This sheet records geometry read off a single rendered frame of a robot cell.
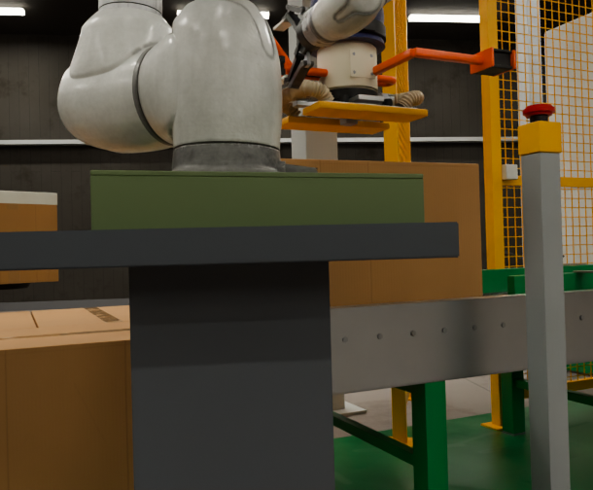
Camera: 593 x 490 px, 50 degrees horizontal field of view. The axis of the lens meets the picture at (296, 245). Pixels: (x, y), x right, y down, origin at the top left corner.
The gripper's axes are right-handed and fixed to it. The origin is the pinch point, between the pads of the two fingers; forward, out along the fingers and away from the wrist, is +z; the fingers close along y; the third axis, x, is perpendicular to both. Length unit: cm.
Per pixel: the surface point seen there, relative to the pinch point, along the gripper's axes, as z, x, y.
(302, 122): 16.7, 13.8, 13.0
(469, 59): -15.0, 47.1, 0.7
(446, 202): -9, 43, 38
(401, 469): 31, 53, 122
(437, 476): -22, 27, 104
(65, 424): -6, -54, 84
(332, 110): -1.0, 13.9, 13.2
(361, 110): -2.3, 21.5, 12.9
